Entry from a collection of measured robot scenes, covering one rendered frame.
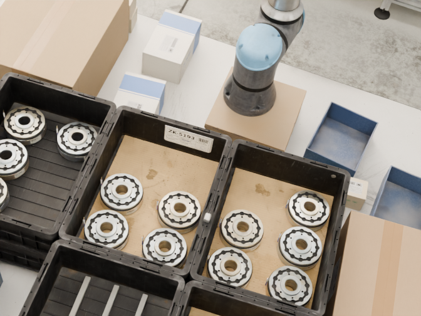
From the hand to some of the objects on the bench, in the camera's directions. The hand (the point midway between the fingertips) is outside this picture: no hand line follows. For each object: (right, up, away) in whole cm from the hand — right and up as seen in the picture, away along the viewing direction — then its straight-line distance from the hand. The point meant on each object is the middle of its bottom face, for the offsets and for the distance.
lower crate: (-108, -37, +10) cm, 115 cm away
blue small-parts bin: (-11, -42, +19) cm, 47 cm away
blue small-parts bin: (-26, -24, +30) cm, 46 cm away
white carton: (-85, -16, +28) cm, 90 cm away
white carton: (-75, +6, +44) cm, 87 cm away
